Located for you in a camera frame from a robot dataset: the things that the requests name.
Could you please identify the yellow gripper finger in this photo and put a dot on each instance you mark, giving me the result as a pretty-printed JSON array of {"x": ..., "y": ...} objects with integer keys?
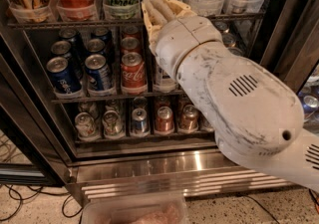
[
  {"x": 156, "y": 15},
  {"x": 179, "y": 9}
]

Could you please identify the glass fridge door right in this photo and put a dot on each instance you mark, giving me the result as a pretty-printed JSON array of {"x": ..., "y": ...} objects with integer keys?
[{"x": 292, "y": 52}]

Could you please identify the white can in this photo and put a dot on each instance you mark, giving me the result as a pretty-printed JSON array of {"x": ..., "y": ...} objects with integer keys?
[
  {"x": 112, "y": 124},
  {"x": 86, "y": 127}
]

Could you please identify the front red cola can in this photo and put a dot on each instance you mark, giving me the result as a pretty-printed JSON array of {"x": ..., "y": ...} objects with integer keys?
[{"x": 133, "y": 73}]

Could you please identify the red can bottom shelf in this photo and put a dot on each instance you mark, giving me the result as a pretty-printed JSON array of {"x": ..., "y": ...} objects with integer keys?
[{"x": 164, "y": 120}]

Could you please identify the stainless steel fridge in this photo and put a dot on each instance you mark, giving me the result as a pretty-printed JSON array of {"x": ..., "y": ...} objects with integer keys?
[{"x": 43, "y": 126}]

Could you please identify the pepsi can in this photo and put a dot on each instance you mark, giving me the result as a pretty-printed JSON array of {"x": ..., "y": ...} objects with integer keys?
[
  {"x": 64, "y": 49},
  {"x": 63, "y": 78},
  {"x": 96, "y": 46},
  {"x": 100, "y": 76}
]

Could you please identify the front right Pepsi can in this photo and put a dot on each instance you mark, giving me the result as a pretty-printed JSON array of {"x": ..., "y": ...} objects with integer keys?
[{"x": 100, "y": 76}]

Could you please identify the can behind right door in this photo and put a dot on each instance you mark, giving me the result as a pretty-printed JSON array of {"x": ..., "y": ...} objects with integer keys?
[{"x": 310, "y": 105}]

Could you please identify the brown tea bottle middle shelf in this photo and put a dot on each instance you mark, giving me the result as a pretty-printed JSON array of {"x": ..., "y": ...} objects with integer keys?
[{"x": 162, "y": 81}]

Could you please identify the white can bottom left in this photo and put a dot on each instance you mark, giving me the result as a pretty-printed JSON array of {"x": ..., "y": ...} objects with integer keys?
[{"x": 86, "y": 127}]

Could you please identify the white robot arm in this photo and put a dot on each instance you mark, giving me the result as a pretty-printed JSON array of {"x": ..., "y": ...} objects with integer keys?
[{"x": 258, "y": 120}]

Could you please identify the front left Pepsi can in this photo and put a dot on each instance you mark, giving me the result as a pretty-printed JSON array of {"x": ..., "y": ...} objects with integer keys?
[{"x": 63, "y": 78}]

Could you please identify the middle red cola can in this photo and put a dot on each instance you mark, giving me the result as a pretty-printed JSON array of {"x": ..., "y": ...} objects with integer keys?
[{"x": 130, "y": 44}]

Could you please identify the front gold can middle shelf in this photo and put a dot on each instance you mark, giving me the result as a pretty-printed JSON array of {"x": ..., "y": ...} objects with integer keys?
[{"x": 236, "y": 51}]

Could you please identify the middle gold can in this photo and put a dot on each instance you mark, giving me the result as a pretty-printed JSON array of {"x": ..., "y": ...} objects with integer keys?
[{"x": 229, "y": 40}]

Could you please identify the middle left Pepsi can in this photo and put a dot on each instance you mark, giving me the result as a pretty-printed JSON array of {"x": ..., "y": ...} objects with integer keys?
[{"x": 64, "y": 49}]

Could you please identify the blue silver can bottom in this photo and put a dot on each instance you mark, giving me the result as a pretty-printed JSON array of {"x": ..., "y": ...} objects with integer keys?
[{"x": 140, "y": 121}]

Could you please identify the tea bottle bottom shelf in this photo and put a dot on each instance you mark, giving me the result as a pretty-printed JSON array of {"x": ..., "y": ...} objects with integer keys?
[{"x": 205, "y": 125}]

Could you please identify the middle right Pepsi can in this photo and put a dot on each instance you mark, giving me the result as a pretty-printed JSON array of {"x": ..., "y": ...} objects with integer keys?
[{"x": 96, "y": 46}]

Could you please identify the clear plastic bin on floor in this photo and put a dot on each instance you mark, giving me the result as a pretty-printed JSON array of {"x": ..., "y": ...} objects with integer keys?
[{"x": 152, "y": 208}]

